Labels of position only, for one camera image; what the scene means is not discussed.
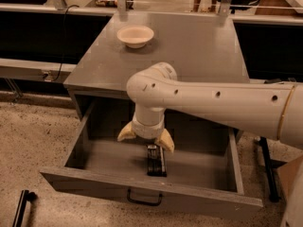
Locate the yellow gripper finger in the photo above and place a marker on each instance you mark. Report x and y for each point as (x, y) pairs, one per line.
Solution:
(165, 141)
(126, 133)

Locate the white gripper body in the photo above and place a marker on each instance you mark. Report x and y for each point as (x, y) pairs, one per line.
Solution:
(147, 130)

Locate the black rxbar chocolate bar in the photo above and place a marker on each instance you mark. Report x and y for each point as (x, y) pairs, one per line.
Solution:
(156, 161)

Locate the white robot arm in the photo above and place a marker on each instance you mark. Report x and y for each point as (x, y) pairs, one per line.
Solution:
(273, 111)

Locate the grey open top drawer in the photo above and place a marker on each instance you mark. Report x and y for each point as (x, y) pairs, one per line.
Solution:
(202, 176)

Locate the grey cabinet counter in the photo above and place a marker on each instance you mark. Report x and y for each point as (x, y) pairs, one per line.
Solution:
(199, 46)

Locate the white ceramic bowl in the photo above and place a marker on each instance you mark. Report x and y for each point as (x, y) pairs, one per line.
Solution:
(135, 36)

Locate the black floor leg left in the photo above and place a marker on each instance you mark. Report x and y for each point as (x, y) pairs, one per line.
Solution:
(25, 197)

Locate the black floor leg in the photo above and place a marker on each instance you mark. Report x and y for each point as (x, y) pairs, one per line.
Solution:
(25, 197)
(274, 197)

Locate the black floor leg right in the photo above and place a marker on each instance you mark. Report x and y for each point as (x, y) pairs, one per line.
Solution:
(274, 197)

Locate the brown cardboard box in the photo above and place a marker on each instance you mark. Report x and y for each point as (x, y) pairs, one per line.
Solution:
(286, 175)

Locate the black drawer handle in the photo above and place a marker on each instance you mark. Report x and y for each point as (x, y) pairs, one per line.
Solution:
(147, 200)

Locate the grey metal rail bench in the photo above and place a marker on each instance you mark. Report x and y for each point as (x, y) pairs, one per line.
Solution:
(35, 70)

